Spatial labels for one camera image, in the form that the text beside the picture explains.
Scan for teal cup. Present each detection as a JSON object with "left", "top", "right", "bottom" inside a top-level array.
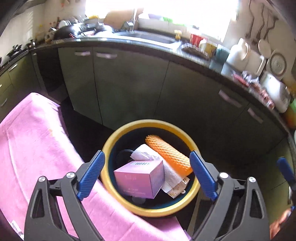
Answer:
[{"left": 209, "top": 45, "right": 230, "bottom": 72}]

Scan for white electric kettle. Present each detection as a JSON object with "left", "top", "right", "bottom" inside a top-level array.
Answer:
[{"left": 226, "top": 38, "right": 251, "bottom": 72}]

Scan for steel kitchen sink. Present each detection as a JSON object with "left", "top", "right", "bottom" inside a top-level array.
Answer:
[{"left": 116, "top": 31, "right": 176, "bottom": 44}]

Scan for steel sink faucet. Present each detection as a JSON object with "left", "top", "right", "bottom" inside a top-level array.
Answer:
[{"left": 121, "top": 9, "right": 137, "bottom": 32}]

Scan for large black pan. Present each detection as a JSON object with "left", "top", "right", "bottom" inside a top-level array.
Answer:
[{"left": 53, "top": 24, "right": 82, "bottom": 40}]

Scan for yellow mug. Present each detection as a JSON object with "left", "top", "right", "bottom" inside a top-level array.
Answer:
[{"left": 199, "top": 42, "right": 217, "bottom": 58}]

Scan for green lower cabinets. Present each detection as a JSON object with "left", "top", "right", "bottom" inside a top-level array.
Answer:
[{"left": 1, "top": 54, "right": 41, "bottom": 120}]

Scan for wooden cutting board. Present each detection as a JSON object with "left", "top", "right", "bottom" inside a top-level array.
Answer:
[{"left": 103, "top": 10, "right": 133, "bottom": 30}]

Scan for red mug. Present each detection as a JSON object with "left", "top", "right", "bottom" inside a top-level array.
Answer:
[{"left": 190, "top": 34, "right": 208, "bottom": 48}]

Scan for yellow rimmed trash bin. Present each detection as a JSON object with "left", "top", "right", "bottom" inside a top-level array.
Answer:
[{"left": 101, "top": 120, "right": 200, "bottom": 217}]

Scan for purple cardboard box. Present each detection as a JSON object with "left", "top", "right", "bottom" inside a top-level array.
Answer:
[{"left": 114, "top": 161, "right": 160, "bottom": 199}]

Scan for small black pot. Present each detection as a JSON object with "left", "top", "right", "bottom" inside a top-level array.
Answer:
[{"left": 7, "top": 45, "right": 22, "bottom": 58}]

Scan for dark dish rag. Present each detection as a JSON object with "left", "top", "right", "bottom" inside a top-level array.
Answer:
[{"left": 181, "top": 45, "right": 209, "bottom": 60}]

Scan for white paper tissue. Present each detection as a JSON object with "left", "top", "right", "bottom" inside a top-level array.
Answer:
[{"left": 130, "top": 144, "right": 186, "bottom": 194}]

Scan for pink floral tablecloth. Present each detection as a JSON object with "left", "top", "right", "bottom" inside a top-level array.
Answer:
[{"left": 1, "top": 92, "right": 189, "bottom": 240}]

